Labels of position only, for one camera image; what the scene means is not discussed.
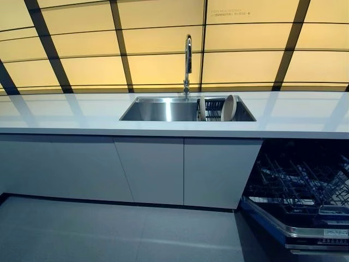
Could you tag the built-in dishwasher with open door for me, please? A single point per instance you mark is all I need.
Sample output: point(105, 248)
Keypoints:
point(313, 234)

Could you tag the beige round plate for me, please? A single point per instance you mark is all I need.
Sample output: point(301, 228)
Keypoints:
point(203, 109)
point(228, 107)

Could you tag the grey plastic cutlery basket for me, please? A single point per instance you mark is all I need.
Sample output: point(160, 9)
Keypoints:
point(334, 210)

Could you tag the chrome pull-down kitchen faucet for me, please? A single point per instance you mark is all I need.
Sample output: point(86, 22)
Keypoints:
point(188, 54)

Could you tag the stainless steel sink basin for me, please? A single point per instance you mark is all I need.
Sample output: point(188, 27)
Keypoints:
point(158, 109)

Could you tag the black dish drying rack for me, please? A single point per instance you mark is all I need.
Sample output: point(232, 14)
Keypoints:
point(214, 109)

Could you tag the white glossy cabinet door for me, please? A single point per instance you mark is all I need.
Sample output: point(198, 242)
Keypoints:
point(60, 166)
point(155, 169)
point(218, 172)

